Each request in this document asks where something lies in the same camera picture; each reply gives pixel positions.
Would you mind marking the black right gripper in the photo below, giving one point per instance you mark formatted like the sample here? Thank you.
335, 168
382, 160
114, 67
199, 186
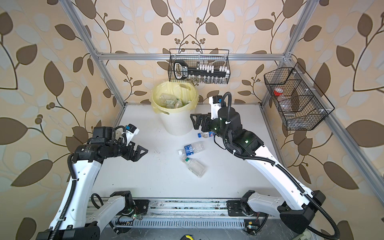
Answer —
207, 118

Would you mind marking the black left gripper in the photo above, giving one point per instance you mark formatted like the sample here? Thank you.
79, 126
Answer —
128, 156

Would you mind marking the clear bottle green white label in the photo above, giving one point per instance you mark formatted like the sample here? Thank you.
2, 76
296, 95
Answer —
169, 101

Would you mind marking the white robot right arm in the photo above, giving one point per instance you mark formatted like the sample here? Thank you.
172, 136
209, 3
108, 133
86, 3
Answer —
297, 205

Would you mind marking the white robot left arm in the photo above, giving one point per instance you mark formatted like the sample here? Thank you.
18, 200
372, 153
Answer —
71, 221

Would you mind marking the white ribbed trash bin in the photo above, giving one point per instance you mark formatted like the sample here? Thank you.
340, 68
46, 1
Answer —
177, 122

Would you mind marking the yellow plastic bin liner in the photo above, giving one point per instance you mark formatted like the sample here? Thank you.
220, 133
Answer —
184, 92

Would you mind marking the clear bottle blue cap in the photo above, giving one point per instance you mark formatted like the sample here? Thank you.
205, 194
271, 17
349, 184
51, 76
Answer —
206, 134

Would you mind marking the clear bottle blue label middle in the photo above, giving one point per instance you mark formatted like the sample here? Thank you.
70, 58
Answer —
192, 149

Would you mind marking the clear bottle green neck band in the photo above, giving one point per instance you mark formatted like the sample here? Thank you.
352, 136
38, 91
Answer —
194, 166

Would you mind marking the black white tool in basket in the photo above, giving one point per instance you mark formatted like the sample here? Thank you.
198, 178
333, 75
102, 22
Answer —
182, 71

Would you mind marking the red cap item in basket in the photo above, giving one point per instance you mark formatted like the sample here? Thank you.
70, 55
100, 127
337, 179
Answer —
278, 92

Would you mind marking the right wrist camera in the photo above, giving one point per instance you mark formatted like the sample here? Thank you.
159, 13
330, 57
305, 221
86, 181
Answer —
216, 104

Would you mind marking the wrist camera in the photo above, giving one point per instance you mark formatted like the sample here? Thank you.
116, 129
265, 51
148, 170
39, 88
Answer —
130, 132
216, 104

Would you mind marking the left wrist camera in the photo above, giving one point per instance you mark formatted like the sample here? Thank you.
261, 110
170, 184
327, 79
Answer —
130, 132

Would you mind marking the black wire basket back wall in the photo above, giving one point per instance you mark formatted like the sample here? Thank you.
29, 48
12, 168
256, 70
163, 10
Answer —
217, 57

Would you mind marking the black wire basket wall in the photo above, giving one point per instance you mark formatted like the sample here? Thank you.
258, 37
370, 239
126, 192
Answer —
303, 105
217, 57

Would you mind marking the metal base rail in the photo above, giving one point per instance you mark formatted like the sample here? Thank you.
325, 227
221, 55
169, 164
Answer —
187, 213

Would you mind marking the black wire basket right wall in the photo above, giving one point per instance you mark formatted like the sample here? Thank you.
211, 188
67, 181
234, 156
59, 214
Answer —
303, 105

